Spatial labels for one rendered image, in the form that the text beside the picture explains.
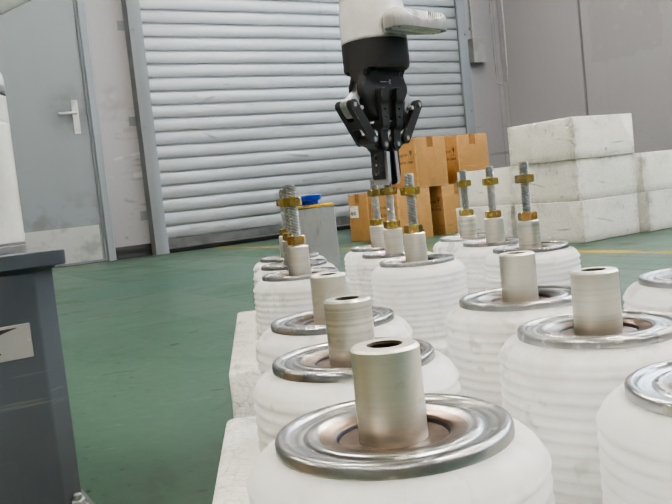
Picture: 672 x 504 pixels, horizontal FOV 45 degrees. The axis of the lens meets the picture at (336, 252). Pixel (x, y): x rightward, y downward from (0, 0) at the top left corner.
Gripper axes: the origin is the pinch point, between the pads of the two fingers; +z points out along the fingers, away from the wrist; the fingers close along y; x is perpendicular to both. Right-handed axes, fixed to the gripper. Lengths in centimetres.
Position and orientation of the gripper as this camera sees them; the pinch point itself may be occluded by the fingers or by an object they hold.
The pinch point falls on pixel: (386, 168)
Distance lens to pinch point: 92.4
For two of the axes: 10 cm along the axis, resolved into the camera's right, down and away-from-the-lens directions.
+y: -6.9, 1.3, -7.1
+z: 1.0, 9.9, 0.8
